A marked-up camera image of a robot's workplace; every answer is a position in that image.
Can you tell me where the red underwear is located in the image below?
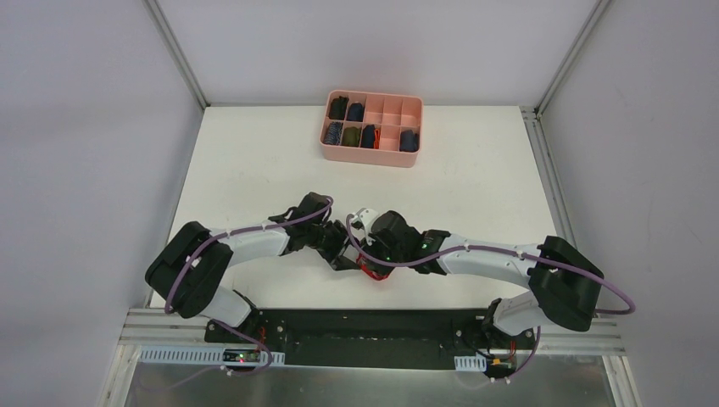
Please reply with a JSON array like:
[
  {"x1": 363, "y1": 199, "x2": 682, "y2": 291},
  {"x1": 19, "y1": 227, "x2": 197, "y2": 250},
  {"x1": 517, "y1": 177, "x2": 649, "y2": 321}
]
[{"x1": 358, "y1": 259, "x2": 393, "y2": 281}]

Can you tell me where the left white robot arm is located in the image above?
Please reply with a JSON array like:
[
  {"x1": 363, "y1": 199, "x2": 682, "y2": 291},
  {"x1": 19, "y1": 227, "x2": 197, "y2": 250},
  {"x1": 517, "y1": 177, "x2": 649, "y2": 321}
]
[{"x1": 145, "y1": 192, "x2": 359, "y2": 343}]

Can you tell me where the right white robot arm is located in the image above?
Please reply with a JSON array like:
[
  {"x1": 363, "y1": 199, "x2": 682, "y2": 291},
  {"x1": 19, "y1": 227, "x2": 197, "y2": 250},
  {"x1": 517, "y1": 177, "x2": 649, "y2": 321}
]
[{"x1": 346, "y1": 211, "x2": 604, "y2": 348}]

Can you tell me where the dark blue rolled underwear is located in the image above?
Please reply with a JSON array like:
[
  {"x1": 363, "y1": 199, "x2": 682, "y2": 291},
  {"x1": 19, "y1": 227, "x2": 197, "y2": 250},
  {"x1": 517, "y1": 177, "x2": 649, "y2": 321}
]
[{"x1": 399, "y1": 130, "x2": 420, "y2": 153}]

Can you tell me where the blue striped rolled underwear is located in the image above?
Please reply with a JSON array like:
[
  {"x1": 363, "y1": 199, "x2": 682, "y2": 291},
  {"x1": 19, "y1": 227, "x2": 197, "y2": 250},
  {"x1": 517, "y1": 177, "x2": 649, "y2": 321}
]
[{"x1": 321, "y1": 121, "x2": 343, "y2": 146}]

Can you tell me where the olive green rolled underwear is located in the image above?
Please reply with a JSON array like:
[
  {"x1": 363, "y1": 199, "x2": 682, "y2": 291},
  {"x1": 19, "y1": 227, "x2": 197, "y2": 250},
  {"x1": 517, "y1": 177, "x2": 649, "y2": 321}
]
[{"x1": 341, "y1": 126, "x2": 362, "y2": 147}]

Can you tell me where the blue orange rolled underwear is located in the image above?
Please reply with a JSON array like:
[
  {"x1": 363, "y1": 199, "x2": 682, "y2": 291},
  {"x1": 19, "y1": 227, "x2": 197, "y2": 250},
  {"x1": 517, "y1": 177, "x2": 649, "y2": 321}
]
[{"x1": 359, "y1": 124, "x2": 382, "y2": 149}]

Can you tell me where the navy rolled underwear top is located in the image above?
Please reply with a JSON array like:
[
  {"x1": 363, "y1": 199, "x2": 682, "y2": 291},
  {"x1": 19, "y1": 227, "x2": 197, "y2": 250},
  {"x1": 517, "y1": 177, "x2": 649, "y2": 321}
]
[{"x1": 346, "y1": 102, "x2": 365, "y2": 122}]

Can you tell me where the black rolled underwear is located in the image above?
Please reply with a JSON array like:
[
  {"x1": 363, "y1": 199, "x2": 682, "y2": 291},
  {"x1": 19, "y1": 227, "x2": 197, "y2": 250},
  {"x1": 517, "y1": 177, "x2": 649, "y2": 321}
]
[{"x1": 327, "y1": 96, "x2": 349, "y2": 120}]

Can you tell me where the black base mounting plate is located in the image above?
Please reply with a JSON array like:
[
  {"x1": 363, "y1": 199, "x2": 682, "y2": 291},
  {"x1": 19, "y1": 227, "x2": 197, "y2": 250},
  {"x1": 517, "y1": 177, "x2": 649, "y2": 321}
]
[{"x1": 204, "y1": 309, "x2": 537, "y2": 371}]

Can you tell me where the pink compartment organizer box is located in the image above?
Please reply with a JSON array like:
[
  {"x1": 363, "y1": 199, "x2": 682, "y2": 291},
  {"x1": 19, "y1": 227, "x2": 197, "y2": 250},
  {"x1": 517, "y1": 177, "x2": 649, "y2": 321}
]
[{"x1": 319, "y1": 90, "x2": 424, "y2": 168}]

